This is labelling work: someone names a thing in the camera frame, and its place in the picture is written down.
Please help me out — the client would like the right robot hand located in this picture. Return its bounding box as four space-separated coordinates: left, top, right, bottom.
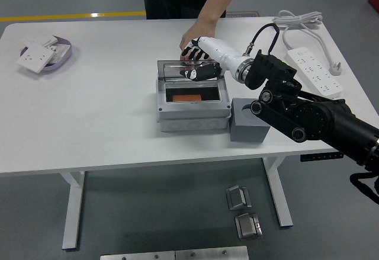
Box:
179 36 249 82

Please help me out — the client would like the purple tray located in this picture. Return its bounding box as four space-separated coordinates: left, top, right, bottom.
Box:
19 36 73 73

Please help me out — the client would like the grey cube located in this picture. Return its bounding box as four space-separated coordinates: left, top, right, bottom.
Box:
229 97 271 143

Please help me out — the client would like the metal base plate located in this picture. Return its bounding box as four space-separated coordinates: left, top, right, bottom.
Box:
99 245 249 260

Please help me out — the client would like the black table control panel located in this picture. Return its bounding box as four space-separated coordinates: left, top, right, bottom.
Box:
300 152 344 162

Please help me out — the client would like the white power cord with plug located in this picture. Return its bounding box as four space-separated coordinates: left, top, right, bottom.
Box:
271 9 344 77

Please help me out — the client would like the person's left hand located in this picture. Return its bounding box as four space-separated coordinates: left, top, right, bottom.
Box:
179 20 219 62

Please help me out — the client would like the white socket panel printed back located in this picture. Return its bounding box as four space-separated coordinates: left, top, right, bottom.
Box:
49 43 72 65

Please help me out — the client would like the white switch panel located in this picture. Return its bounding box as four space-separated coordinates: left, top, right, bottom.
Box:
20 33 59 49

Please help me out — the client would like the metal clamp bracket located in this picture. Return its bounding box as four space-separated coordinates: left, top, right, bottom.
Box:
234 212 264 240
225 184 252 211

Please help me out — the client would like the grey junction box clear lid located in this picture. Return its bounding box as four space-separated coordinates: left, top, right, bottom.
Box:
156 59 232 133

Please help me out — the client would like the dark floor plate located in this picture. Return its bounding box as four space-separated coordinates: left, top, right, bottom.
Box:
225 11 260 18

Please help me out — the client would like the large white socket panel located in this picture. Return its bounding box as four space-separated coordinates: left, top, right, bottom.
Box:
17 42 57 73

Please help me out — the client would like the white table leg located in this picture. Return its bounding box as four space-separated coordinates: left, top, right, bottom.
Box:
262 156 294 228
57 171 86 251

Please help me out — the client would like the orange cylinder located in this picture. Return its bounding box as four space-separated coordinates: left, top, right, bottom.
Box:
171 94 203 103

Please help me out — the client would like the white power strip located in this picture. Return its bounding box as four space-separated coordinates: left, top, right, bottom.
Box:
285 46 344 97

